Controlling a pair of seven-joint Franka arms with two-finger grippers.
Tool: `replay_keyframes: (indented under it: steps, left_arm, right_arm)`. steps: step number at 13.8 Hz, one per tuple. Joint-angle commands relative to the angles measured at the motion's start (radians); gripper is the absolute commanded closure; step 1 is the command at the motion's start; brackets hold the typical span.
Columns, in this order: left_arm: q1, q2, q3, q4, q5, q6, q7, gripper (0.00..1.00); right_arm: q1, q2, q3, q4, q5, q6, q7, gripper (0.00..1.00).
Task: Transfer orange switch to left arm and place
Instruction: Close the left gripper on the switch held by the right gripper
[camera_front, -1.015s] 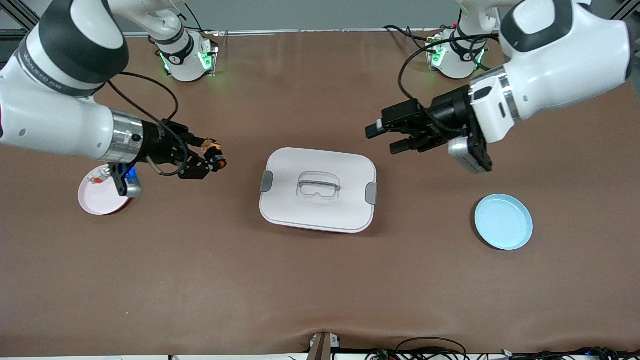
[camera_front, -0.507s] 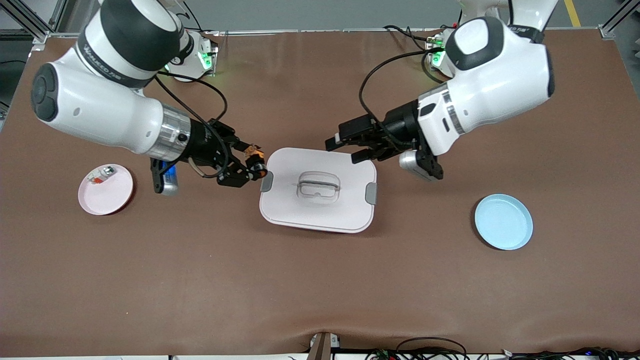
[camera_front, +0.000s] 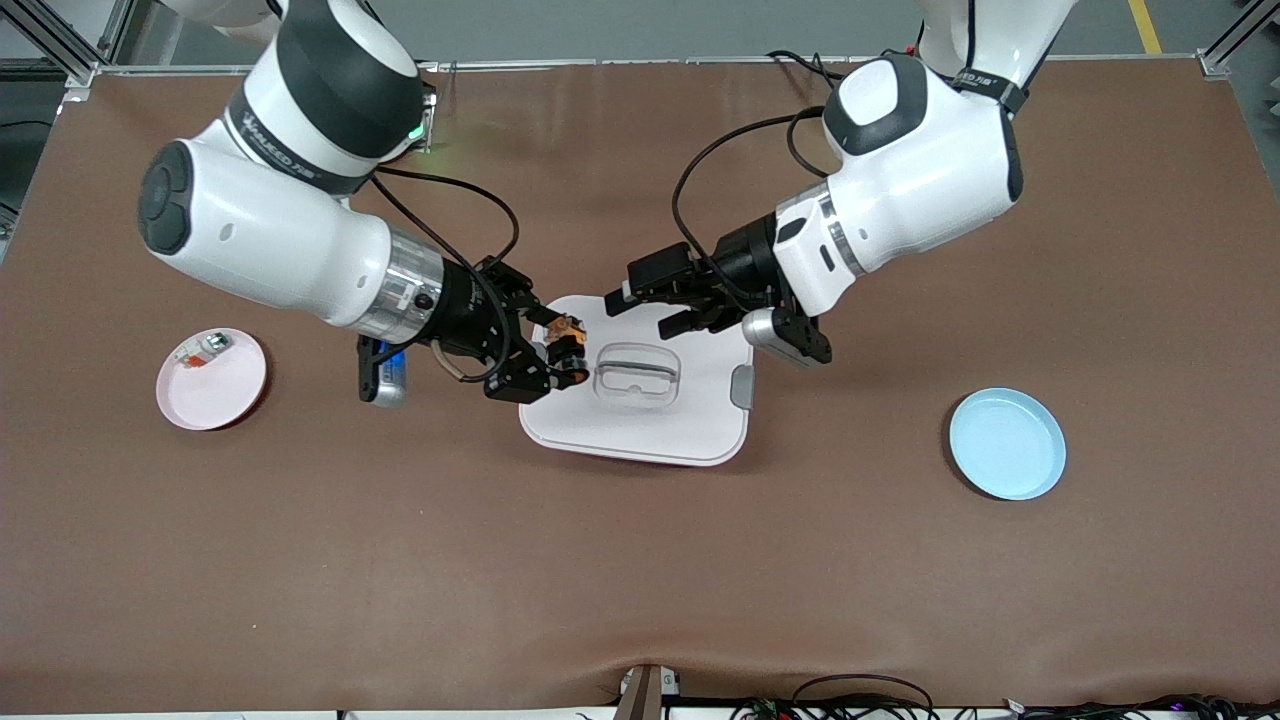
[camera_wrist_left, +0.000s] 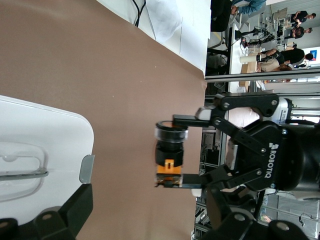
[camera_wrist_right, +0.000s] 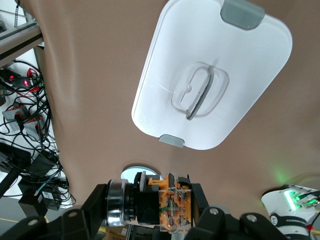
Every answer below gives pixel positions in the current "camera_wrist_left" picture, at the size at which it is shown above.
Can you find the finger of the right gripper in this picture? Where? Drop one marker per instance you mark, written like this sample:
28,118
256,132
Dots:
195,181
190,120

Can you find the person in black shirt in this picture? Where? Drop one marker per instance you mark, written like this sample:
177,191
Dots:
298,32
300,16

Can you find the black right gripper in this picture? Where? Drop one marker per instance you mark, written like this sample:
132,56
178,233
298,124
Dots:
287,160

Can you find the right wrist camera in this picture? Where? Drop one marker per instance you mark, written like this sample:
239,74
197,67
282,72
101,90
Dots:
285,110

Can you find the white lidded plastic box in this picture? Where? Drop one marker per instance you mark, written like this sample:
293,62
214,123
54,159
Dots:
50,130

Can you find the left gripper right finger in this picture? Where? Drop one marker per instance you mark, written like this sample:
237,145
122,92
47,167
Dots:
220,217

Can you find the seated person in black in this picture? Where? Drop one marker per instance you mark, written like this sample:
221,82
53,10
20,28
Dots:
292,56

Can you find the aluminium frame beam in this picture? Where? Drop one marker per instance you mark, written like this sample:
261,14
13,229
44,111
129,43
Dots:
262,76

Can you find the orange black push-button switch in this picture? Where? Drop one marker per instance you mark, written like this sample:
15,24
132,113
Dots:
170,150

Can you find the white sheet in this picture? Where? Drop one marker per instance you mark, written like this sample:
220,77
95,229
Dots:
170,25

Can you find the person in blue shirt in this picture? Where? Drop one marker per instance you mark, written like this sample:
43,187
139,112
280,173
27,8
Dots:
225,15

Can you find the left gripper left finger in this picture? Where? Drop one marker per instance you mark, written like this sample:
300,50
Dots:
75,210

